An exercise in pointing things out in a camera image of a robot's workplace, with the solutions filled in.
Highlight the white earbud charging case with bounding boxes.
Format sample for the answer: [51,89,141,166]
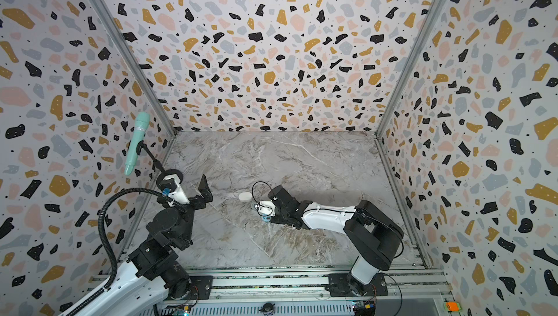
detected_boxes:
[238,192,253,203]

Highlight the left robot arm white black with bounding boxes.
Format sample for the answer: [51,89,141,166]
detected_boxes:
[63,174,213,315]

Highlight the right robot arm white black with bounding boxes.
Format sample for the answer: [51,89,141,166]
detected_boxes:
[254,185,404,298]

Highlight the black microphone stand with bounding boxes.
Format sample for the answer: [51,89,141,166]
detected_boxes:
[135,141,184,186]

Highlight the mint green microphone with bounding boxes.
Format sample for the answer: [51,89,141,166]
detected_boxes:
[124,112,151,176]

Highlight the orange button box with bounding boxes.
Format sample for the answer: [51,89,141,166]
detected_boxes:
[445,301,462,313]

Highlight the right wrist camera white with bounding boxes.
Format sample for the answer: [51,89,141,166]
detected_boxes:
[254,201,276,217]

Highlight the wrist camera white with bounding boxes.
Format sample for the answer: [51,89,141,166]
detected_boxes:
[158,174,190,206]
[254,201,276,217]

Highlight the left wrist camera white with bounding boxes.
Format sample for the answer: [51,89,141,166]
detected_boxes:
[158,174,190,206]

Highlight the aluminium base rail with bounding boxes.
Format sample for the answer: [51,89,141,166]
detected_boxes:
[144,264,453,315]

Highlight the black knob on rail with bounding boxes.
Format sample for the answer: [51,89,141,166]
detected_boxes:
[260,302,275,316]

